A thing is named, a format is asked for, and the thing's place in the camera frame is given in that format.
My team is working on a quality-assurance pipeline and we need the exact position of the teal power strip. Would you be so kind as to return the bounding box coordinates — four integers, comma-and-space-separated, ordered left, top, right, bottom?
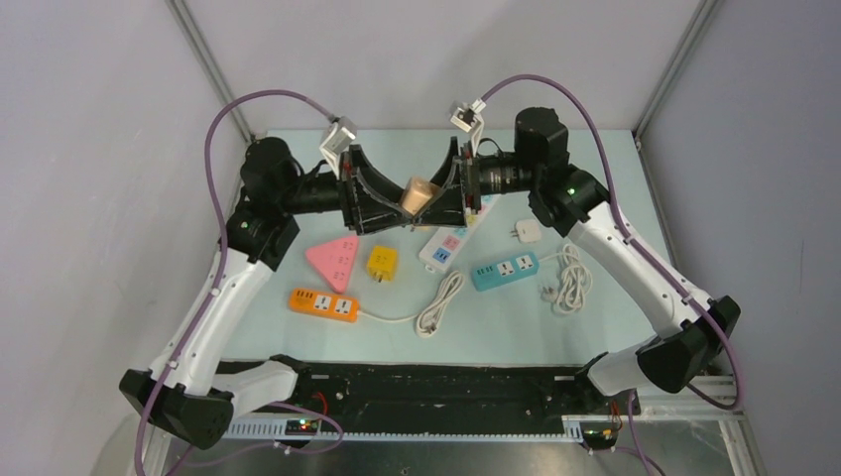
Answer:
470, 252, 540, 292

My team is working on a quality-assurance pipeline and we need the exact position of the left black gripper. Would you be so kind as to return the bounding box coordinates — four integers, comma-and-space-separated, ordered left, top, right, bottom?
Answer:
279, 146, 414, 236

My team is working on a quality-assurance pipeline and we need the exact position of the pink triangular power socket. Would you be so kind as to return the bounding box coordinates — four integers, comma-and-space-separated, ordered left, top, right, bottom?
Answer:
304, 235, 359, 294

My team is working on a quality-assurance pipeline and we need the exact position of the aluminium frame post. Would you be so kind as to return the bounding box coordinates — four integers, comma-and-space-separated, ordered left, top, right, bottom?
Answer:
165, 0, 236, 106
633, 0, 723, 139

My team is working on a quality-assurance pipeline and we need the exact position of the orange power strip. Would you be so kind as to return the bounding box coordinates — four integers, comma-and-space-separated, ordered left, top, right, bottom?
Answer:
288, 288, 359, 323

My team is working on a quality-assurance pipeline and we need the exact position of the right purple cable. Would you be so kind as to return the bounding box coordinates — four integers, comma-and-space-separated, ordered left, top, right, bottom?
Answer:
479, 73, 747, 412

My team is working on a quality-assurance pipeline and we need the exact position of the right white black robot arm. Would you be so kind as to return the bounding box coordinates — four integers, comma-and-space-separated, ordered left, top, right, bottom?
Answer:
415, 100, 741, 415

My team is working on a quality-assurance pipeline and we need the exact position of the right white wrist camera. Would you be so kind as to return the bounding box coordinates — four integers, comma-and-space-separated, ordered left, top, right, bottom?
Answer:
449, 98, 486, 156

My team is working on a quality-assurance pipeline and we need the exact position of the beige cube socket adapter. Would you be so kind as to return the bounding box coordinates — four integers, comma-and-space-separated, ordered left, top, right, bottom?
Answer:
400, 177, 440, 215

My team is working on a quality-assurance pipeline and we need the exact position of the left circuit board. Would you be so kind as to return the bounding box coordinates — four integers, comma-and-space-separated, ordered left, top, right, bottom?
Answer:
284, 418, 321, 437

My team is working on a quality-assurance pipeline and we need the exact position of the orange strip white cord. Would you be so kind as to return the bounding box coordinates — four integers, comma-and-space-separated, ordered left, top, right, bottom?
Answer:
357, 269, 466, 339

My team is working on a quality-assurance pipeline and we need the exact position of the yellow cube socket adapter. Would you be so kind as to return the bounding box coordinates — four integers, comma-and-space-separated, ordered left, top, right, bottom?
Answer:
366, 245, 399, 283

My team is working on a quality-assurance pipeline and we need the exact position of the right aluminium frame post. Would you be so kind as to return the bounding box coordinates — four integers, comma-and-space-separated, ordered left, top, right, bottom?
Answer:
633, 0, 723, 139

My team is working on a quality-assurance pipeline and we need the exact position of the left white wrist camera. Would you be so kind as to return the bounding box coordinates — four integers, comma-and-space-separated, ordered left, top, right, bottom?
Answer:
318, 116, 358, 178

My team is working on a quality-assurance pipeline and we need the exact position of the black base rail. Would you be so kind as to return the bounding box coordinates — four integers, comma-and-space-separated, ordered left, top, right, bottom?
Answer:
272, 354, 641, 436

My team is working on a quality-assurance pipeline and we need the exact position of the white multicolour power strip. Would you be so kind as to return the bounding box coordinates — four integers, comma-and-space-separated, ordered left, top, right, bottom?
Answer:
418, 195, 500, 274

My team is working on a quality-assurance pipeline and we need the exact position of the left aluminium frame post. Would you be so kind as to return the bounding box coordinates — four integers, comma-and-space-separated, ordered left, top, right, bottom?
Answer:
165, 0, 236, 106

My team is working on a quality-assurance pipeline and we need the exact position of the teal strip white cord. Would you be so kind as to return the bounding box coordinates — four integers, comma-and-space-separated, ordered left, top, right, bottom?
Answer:
537, 243, 594, 315

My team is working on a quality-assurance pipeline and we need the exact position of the small white plug adapter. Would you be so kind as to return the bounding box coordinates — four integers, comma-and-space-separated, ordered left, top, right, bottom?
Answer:
512, 218, 542, 244

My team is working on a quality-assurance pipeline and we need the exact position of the circuit board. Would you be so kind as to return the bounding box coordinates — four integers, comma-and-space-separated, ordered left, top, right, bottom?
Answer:
581, 428, 619, 452
284, 418, 321, 437

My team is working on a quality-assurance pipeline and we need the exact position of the right circuit board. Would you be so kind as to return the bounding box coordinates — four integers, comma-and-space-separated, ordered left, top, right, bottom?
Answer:
581, 428, 619, 452

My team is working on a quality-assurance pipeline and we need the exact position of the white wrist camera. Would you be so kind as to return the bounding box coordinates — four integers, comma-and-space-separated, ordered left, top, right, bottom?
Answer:
449, 98, 486, 156
318, 116, 358, 178

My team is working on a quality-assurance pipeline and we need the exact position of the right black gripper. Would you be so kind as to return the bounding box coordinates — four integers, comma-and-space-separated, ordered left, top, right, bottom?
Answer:
414, 137, 541, 228

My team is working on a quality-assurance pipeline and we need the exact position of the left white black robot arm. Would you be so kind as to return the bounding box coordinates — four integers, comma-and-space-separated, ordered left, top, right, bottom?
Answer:
119, 137, 411, 449

